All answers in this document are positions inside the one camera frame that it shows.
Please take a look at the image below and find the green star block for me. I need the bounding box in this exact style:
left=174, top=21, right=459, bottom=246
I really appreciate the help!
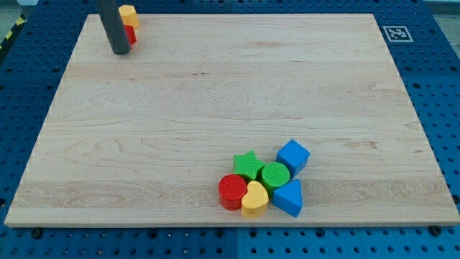
left=234, top=150, right=265, bottom=181

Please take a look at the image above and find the red cylinder block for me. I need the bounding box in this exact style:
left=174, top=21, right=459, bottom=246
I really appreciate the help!
left=218, top=174, right=247, bottom=211

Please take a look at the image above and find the green cylinder block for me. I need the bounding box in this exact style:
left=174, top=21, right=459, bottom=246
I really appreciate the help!
left=261, top=162, right=290, bottom=196

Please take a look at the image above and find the blue cube block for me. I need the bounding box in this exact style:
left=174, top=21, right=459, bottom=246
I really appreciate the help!
left=276, top=139, right=311, bottom=178

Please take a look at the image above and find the yellow heart block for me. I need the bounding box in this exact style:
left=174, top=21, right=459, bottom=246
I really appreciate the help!
left=241, top=181, right=269, bottom=218

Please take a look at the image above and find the blue triangle block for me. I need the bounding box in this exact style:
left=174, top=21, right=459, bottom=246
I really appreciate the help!
left=272, top=179, right=303, bottom=217

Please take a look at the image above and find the light wooden board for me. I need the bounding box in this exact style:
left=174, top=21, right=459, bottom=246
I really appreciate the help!
left=5, top=14, right=459, bottom=228

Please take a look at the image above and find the red block behind rod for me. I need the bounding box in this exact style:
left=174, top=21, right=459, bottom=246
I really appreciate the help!
left=124, top=24, right=137, bottom=46

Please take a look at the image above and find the yellow hexagon block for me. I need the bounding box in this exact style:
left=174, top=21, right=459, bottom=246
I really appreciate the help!
left=119, top=5, right=139, bottom=29

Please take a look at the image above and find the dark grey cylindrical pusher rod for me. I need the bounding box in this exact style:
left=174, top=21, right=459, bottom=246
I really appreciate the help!
left=96, top=0, right=131, bottom=55

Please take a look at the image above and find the white fiducial marker tag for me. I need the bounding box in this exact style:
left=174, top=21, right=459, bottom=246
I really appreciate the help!
left=382, top=25, right=413, bottom=42

